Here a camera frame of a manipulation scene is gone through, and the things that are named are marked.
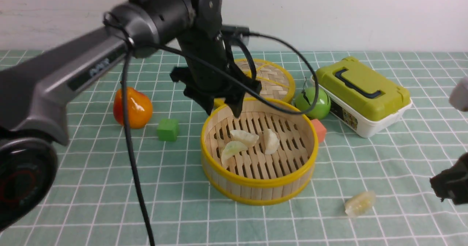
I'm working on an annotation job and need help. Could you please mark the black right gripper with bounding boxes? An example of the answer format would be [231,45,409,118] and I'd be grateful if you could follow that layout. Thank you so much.
[430,153,468,205]

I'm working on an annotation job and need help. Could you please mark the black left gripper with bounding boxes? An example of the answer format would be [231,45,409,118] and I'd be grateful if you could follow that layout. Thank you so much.
[170,27,262,119]

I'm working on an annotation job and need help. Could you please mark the pale green dumpling bottom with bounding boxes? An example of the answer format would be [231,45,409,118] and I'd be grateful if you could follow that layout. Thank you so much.
[220,141,248,168]

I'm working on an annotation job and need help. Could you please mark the white dumpling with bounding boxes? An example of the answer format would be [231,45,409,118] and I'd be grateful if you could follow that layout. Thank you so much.
[263,128,280,155]
[230,129,260,148]

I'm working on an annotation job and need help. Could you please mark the translucent green dumpling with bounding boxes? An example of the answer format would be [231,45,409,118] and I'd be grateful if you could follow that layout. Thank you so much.
[344,191,376,217]

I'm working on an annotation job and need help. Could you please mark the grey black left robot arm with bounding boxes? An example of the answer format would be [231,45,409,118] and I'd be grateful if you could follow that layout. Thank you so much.
[0,0,262,231]

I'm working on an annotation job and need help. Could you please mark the woven bamboo steamer lid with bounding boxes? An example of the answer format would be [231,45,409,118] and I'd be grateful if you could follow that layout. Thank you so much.
[253,59,296,104]

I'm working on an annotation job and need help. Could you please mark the bamboo steamer tray yellow rim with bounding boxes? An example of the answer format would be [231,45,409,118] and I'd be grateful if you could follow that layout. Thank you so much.
[200,98,318,205]

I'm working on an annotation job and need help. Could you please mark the green foam cube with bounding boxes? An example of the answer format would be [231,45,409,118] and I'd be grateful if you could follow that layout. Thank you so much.
[156,119,180,142]

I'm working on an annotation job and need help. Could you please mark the green checkered tablecloth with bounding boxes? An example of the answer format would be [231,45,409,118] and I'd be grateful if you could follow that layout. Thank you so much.
[1,52,468,246]

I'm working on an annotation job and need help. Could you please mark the orange red toy pear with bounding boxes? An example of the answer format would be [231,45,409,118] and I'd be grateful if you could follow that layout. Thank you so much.
[113,87,153,129]

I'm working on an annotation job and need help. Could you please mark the green toy apple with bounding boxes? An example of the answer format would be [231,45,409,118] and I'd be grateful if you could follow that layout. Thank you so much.
[295,79,332,120]

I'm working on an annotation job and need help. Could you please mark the orange foam cube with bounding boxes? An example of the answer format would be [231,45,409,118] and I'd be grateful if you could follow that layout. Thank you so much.
[311,119,327,143]

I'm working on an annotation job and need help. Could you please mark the green lidded white box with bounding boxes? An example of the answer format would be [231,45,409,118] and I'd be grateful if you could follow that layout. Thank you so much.
[316,56,413,138]

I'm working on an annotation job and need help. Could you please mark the black cable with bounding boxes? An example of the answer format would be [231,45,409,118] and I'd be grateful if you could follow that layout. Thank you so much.
[103,12,320,246]

